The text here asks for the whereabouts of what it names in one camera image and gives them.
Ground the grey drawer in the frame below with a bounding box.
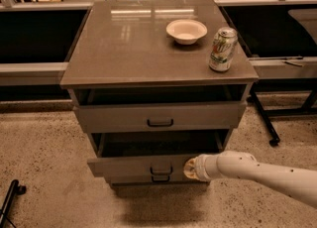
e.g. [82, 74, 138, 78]
[74, 101, 246, 133]
[87, 130, 229, 179]
[106, 175, 194, 186]

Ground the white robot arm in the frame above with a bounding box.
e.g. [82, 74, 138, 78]
[183, 151, 317, 208]

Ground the grey top drawer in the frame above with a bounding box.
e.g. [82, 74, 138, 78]
[74, 101, 246, 133]

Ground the grey bottom drawer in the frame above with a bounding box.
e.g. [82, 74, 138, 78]
[106, 175, 194, 186]

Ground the grey drawer cabinet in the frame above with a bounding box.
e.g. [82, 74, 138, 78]
[59, 0, 260, 161]

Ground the black stand leg right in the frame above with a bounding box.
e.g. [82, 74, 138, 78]
[250, 89, 280, 147]

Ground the black stand leg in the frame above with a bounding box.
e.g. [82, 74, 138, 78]
[250, 89, 280, 147]
[0, 179, 27, 228]

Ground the green white soda can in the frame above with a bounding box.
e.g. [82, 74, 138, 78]
[209, 27, 238, 72]

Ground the white ceramic bowl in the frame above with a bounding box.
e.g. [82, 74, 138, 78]
[166, 19, 207, 45]

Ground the black stand leg left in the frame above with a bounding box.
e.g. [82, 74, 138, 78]
[0, 179, 27, 228]

